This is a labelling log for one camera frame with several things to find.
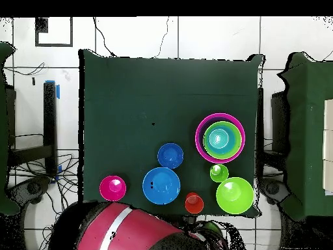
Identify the green cup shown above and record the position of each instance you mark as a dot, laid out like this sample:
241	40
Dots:
219	174

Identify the green bowl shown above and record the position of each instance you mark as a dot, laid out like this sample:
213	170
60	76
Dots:
234	130
234	196

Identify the black post with blue tape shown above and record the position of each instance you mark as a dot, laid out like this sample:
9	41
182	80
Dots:
49	125

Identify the purple bowl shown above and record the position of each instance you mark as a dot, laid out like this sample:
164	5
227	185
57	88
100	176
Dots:
200	138

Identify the black square floor frame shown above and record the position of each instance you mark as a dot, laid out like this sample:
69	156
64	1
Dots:
41	24

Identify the large blue bowl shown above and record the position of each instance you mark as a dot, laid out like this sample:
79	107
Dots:
164	186

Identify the small dark blue bowl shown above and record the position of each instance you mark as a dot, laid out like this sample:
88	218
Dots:
170	156

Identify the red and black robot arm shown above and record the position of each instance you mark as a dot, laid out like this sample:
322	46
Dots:
125	229

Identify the light blue straight-sided bowl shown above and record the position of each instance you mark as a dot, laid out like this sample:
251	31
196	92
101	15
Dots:
218	139

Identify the large pink bowl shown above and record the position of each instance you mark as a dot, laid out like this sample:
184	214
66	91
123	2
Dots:
221	115

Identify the white boxes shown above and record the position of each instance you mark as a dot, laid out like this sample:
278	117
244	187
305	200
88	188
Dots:
328	145

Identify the small pink bowl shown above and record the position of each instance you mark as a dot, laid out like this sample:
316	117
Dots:
110	194

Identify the dark green table cloth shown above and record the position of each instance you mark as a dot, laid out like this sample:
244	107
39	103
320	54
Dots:
156	91

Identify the green-clothed side table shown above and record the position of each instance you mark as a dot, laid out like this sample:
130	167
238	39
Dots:
3	117
307	130

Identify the orange cup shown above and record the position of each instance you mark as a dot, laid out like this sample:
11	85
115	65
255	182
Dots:
194	204

